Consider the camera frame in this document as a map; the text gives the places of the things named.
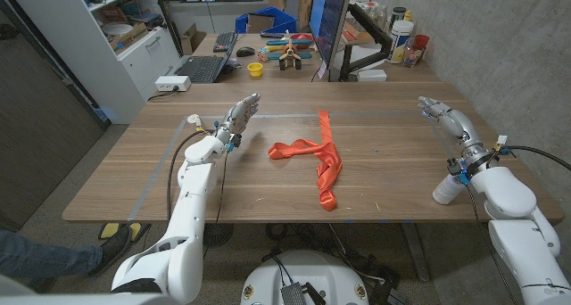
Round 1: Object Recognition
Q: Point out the black keyboard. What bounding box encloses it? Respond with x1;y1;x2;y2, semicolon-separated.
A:
212;31;239;54

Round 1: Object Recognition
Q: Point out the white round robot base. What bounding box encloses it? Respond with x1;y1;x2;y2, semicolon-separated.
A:
240;250;370;305

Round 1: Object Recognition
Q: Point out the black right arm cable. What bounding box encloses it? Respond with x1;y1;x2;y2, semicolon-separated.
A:
502;144;571;173

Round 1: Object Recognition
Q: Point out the white rolled string spool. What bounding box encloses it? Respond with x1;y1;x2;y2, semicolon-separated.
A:
431;173;466;206

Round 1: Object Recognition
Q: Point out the yellow foot pedal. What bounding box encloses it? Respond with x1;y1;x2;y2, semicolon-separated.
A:
98;222;153;244

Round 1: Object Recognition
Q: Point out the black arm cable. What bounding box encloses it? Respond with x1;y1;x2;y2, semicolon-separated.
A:
502;144;571;173
166;128;215;226

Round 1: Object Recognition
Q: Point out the dark lidded bottle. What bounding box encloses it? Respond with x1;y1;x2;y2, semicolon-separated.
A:
391;5;408;29

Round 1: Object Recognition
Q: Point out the clear glass jar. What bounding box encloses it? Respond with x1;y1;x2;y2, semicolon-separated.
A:
402;44;425;69

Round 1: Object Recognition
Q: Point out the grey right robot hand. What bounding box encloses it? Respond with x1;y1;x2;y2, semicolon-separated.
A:
418;95;490;172

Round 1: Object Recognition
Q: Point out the orange satin ribbon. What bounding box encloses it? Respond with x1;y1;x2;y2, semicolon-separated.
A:
267;110;343;212

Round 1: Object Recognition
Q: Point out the cardboard box in cabinet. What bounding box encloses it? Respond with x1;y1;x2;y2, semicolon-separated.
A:
108;21;149;53

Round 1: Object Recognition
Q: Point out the wooden toy airplane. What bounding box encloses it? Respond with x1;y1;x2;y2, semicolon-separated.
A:
266;29;314;71

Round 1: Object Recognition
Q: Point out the person leg in jeans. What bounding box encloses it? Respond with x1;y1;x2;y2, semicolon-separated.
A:
0;224;133;293

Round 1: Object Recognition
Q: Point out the black computer monitor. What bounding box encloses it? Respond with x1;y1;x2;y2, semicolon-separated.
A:
308;0;354;70

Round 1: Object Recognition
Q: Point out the red bowl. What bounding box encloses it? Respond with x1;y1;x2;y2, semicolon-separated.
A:
290;32;316;50

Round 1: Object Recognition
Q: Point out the open cardboard box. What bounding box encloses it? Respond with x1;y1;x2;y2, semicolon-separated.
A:
179;22;208;56

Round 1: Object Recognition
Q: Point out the white wipes canister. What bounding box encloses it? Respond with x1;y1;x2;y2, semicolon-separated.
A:
386;19;415;65

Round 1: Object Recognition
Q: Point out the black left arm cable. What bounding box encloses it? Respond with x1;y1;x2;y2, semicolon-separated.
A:
166;128;215;226

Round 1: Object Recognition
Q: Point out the red plastic cup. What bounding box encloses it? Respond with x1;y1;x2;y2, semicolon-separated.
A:
412;34;431;53

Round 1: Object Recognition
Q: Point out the black laptop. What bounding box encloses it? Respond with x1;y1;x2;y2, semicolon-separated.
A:
175;30;240;84

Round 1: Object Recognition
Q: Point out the blue plastic bin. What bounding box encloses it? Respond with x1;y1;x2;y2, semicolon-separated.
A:
235;5;299;35

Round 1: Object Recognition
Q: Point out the black round grille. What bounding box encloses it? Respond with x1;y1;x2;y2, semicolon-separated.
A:
200;223;236;249

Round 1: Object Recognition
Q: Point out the white power strip box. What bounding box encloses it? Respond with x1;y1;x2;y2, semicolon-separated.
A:
154;75;192;93

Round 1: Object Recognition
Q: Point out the flat white box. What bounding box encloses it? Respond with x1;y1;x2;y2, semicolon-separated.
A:
356;69;388;83

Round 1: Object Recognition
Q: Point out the white shelf cabinet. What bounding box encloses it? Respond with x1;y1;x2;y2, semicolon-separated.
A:
4;0;184;126

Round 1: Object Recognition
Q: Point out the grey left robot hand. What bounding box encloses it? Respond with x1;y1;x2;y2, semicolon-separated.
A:
213;93;261;145

